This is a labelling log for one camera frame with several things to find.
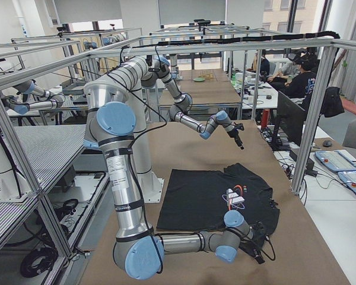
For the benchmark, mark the black Huawei monitor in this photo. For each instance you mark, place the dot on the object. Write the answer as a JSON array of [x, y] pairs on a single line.
[[290, 118]]

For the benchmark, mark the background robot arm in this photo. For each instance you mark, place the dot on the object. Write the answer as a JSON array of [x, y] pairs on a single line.
[[46, 100]]

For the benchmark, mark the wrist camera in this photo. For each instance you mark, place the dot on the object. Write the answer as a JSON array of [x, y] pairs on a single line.
[[259, 231], [239, 126]]

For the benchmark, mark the black printed t-shirt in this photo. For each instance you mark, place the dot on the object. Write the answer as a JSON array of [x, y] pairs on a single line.
[[196, 199]]

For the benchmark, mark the aluminium frame post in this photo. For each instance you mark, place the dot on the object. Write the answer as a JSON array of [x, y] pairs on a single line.
[[324, 71]]

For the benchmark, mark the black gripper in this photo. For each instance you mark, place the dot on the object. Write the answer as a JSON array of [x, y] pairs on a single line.
[[254, 243], [234, 133]]

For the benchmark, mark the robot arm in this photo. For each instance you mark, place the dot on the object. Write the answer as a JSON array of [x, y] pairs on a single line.
[[138, 250], [147, 70]]

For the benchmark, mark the blue grey teach pendant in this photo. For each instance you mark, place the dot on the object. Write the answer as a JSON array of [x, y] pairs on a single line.
[[335, 161]]

